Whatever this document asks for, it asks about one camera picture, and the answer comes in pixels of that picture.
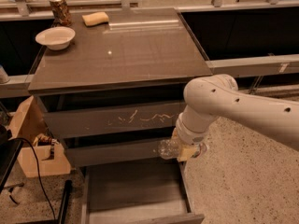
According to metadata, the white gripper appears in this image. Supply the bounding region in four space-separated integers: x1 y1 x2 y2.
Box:
172 119 208 162

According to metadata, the clear plastic water bottle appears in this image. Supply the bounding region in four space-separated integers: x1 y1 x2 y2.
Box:
157 137 208 161

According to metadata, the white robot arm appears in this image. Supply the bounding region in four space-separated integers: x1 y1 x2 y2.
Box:
174 75 299 161

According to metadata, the grey bottom drawer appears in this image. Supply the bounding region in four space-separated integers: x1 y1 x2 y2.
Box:
80 158 205 224

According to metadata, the grey drawer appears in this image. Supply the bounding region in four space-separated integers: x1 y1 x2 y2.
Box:
80 158 205 224
37 83 194 139
64 127 174 167

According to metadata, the grey drawer cabinet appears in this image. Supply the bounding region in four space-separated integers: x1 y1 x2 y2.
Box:
27 7 214 173

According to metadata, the grey top drawer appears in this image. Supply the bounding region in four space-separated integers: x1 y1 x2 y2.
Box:
37 83 194 139

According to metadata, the grey middle drawer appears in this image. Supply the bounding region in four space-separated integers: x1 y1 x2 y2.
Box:
64 127 174 167

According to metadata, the yellow sponge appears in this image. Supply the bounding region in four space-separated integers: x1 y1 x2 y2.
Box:
82 12 109 26

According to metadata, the cardboard box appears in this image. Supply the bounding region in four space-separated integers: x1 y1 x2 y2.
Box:
8 96 71 177

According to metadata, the white bowl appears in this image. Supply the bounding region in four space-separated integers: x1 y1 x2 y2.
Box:
36 27 76 50

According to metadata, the black table edge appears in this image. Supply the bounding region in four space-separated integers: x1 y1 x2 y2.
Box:
0 139 23 193

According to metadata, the patterned drink can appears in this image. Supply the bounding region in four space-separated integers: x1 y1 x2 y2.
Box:
50 0 72 26

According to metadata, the black stand post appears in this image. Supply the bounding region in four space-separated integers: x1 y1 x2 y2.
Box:
57 180 72 224

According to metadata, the black cable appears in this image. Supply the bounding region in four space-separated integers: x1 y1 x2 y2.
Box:
12 137 58 221

